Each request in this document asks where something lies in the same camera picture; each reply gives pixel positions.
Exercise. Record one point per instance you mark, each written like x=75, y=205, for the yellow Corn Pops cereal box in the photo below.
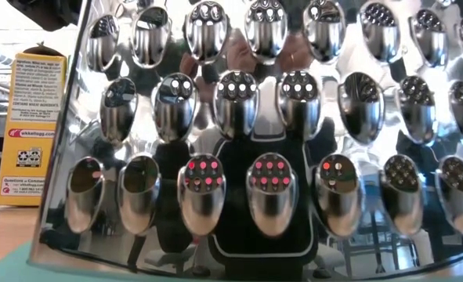
x=31, y=117

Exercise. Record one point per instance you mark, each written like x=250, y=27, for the steel box grater teal base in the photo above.
x=254, y=117

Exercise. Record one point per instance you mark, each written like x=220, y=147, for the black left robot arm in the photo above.
x=47, y=13

